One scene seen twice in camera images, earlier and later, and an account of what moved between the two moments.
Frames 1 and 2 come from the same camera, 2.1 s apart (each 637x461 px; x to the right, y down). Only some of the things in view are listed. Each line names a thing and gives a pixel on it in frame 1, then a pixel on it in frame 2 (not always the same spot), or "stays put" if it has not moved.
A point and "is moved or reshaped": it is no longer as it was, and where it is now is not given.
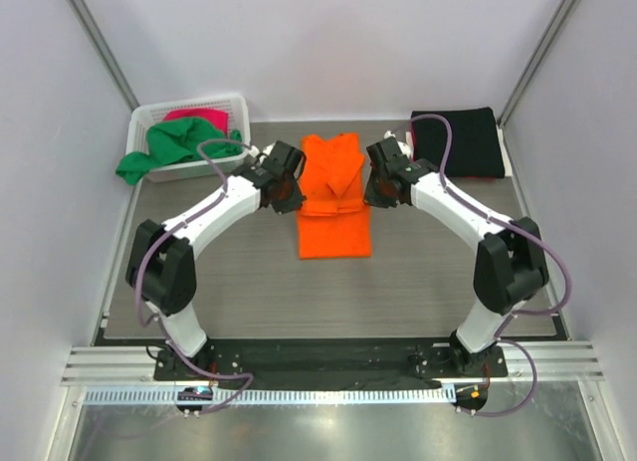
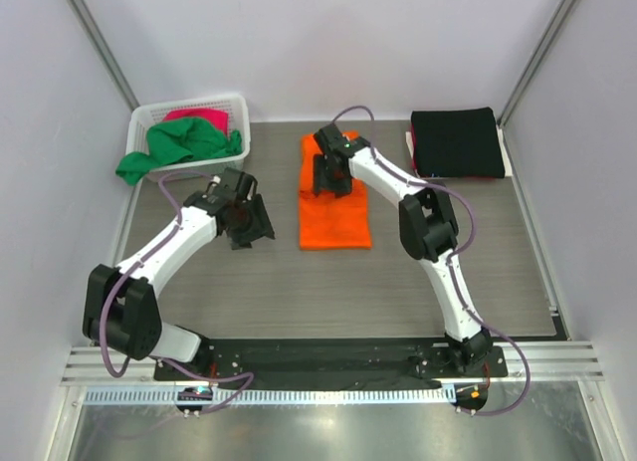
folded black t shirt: x=474 y=149 stays put
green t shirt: x=175 y=140 stays put
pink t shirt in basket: x=216 y=117 stays put
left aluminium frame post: x=98 y=44 stays put
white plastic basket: x=142 y=116 stays put
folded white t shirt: x=502 y=144 stays put
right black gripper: x=371 y=196 to x=321 y=182
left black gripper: x=294 y=203 to x=260 y=227
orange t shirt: x=332 y=220 is moved or reshaped
